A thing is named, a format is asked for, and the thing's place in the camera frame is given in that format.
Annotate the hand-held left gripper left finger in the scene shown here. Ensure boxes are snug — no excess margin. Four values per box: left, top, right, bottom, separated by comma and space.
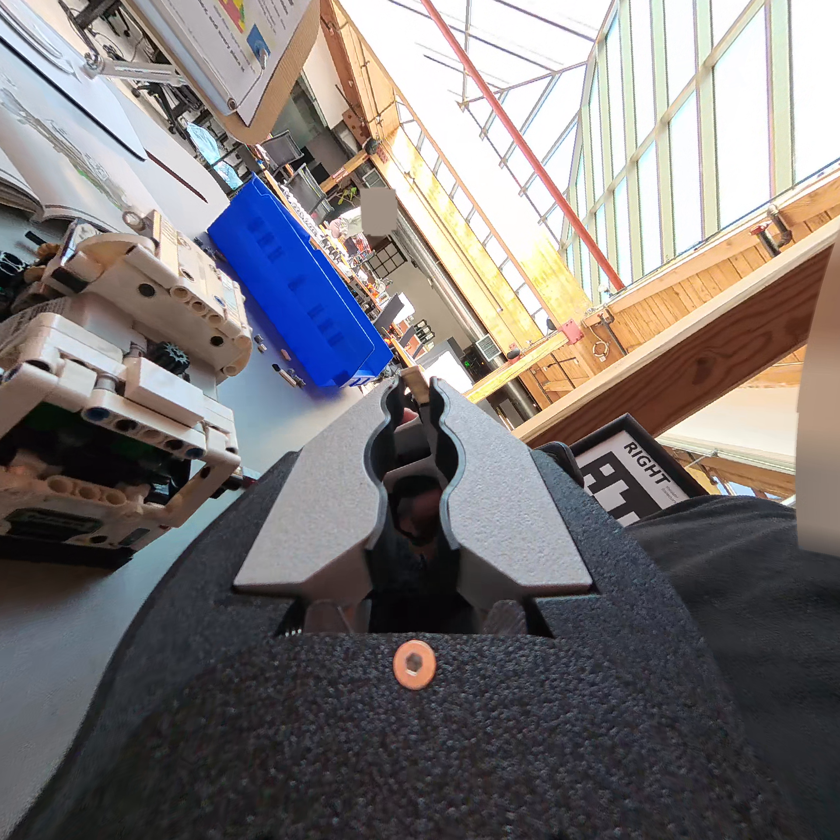
233, 376, 403, 634

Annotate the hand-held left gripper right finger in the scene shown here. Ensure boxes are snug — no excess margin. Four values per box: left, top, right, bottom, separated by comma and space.
427, 376, 596, 634

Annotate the white lego truck model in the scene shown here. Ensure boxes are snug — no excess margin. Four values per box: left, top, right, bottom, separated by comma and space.
0, 210, 255, 568

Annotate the lego instruction booklet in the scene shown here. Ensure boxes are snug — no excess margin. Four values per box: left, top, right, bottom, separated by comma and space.
0, 85, 135, 225

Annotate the person's right hand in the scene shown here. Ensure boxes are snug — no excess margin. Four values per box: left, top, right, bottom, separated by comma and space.
394, 491, 442, 549

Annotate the black white printed sign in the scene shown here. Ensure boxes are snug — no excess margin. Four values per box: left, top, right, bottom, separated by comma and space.
570, 412, 691, 527

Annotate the blue plastic bin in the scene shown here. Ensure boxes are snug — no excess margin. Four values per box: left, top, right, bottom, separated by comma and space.
206, 174, 395, 389

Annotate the person's dark clothing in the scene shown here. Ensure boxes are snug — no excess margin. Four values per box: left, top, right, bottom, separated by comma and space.
622, 494, 840, 840

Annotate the instruction sheet on clipboard stand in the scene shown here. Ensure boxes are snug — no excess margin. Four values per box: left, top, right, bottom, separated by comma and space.
131, 0, 324, 147

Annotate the white stand base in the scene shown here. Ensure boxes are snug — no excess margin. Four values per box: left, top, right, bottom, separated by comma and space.
0, 0, 151, 164

